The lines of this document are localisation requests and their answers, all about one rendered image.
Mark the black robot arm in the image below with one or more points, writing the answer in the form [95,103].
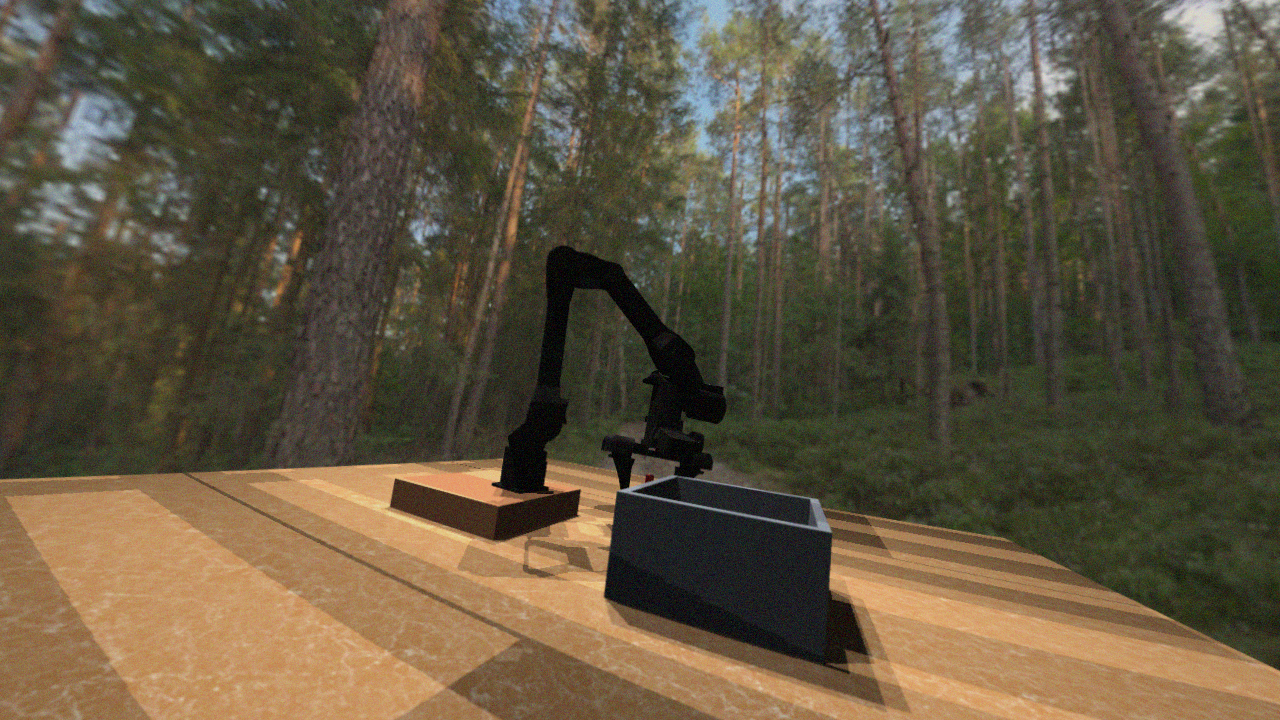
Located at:
[524,464]

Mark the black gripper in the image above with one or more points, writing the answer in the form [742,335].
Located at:
[623,447]

